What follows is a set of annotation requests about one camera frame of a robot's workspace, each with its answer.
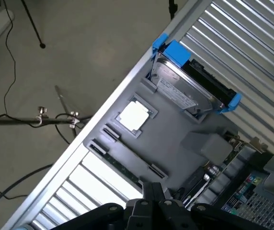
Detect blue disk caddy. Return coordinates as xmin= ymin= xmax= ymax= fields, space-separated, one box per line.
xmin=150 ymin=33 xmax=244 ymax=115

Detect thick black floor cable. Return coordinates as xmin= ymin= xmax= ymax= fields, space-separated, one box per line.
xmin=0 ymin=163 xmax=54 ymax=214

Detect black tripod leg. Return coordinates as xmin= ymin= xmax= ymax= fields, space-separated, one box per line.
xmin=21 ymin=0 xmax=46 ymax=49

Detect silver hard disk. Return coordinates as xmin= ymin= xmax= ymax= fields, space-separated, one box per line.
xmin=151 ymin=53 xmax=232 ymax=114

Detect black tripod bar with clamps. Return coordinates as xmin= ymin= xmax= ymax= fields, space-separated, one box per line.
xmin=0 ymin=105 xmax=94 ymax=138

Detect black stand pole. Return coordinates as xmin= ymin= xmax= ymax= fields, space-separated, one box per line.
xmin=168 ymin=0 xmax=178 ymax=20

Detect silver CPU chip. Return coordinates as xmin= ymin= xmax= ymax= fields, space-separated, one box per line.
xmin=119 ymin=101 xmax=150 ymax=132

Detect thin black floor cable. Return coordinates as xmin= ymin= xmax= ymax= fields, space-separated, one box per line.
xmin=2 ymin=0 xmax=17 ymax=118

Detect grey parts rack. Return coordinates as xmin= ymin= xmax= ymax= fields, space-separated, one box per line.
xmin=82 ymin=76 xmax=240 ymax=195

